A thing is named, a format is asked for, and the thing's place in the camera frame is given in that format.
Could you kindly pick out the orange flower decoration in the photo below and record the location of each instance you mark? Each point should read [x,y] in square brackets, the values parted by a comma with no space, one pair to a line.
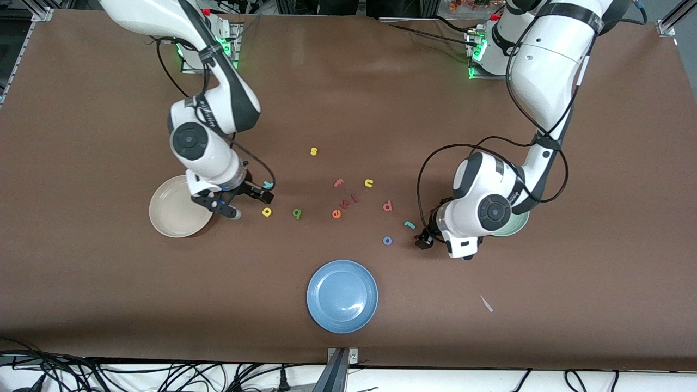
[463,5]

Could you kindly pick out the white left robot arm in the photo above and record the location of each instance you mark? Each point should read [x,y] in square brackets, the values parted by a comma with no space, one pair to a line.
[493,209]

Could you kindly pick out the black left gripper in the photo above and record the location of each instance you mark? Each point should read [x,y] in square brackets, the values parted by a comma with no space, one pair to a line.
[434,222]

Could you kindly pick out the aluminium frame rail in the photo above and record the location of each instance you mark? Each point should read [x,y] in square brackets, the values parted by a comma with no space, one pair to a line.
[667,27]
[43,13]

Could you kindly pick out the beige plate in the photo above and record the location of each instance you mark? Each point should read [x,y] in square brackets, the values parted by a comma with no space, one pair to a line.
[174,212]

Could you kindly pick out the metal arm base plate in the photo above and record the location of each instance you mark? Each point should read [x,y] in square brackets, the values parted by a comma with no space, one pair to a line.
[190,70]
[484,77]

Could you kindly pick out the brown table mat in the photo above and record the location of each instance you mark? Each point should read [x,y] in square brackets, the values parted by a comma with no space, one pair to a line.
[348,109]

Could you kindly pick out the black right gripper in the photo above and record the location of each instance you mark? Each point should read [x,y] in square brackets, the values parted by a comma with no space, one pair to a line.
[251,188]

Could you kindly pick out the black power plug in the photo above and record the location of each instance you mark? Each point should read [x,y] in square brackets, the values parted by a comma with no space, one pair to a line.
[283,381]

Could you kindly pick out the white paper scrap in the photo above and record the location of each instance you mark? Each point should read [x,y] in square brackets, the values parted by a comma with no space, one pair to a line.
[486,304]

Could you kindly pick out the light green plate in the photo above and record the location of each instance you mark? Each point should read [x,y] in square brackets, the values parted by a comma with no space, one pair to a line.
[517,226]

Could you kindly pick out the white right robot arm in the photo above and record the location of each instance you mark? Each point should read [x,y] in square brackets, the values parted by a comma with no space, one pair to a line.
[190,141]

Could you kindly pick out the blue plate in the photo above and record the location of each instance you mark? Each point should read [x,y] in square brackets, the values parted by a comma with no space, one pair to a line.
[342,296]

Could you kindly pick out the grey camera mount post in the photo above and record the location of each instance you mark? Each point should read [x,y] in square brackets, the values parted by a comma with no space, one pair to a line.
[336,375]

